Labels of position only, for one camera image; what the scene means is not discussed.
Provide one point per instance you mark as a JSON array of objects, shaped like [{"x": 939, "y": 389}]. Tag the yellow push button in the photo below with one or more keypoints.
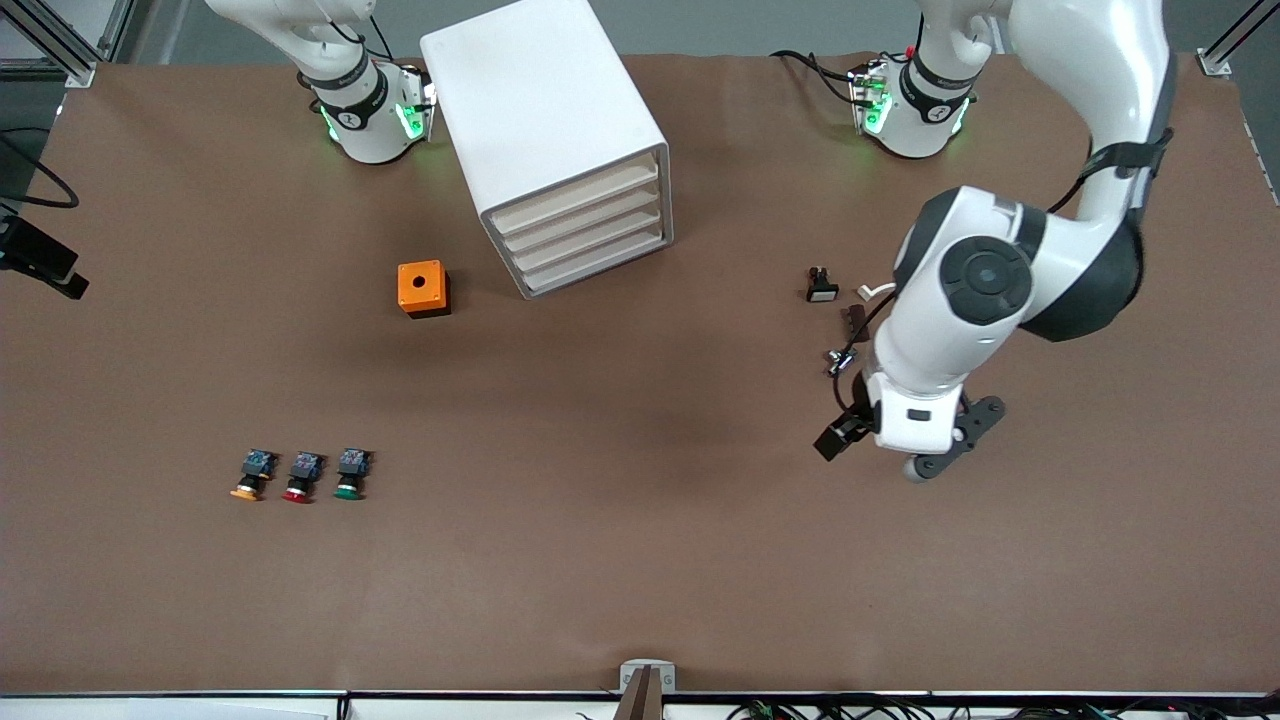
[{"x": 255, "y": 470}]

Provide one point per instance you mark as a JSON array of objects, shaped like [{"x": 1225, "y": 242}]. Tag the dark brown cylinder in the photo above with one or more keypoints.
[{"x": 854, "y": 320}]

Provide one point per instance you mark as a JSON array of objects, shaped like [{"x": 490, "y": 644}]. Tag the green push button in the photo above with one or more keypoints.
[{"x": 350, "y": 472}]

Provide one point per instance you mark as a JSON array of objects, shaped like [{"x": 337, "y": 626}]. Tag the orange button enclosure box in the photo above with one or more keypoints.
[{"x": 436, "y": 296}]

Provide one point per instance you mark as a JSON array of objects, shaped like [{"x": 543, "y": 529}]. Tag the silver metal tee fitting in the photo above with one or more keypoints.
[{"x": 836, "y": 362}]

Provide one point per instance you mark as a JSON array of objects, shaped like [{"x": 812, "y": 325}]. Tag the white rectangular push button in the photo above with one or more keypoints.
[{"x": 822, "y": 292}]

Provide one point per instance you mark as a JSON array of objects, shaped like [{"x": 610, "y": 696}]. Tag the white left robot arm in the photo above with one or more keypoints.
[{"x": 1100, "y": 80}]

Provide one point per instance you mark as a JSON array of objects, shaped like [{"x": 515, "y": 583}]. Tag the red push button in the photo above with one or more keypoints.
[{"x": 303, "y": 470}]

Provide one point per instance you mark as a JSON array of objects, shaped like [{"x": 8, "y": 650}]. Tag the white table edge rail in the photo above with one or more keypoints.
[{"x": 450, "y": 705}]

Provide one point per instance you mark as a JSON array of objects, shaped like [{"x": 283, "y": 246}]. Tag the brown wooden bar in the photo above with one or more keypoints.
[{"x": 640, "y": 700}]

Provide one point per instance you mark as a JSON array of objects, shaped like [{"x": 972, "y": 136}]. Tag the aluminium frame profile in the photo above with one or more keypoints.
[
  {"x": 1213, "y": 62},
  {"x": 80, "y": 72}
]

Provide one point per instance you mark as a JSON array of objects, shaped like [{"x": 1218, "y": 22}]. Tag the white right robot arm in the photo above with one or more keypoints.
[{"x": 370, "y": 130}]

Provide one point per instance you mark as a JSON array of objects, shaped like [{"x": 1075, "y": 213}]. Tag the grey metal bracket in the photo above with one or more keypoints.
[{"x": 628, "y": 675}]

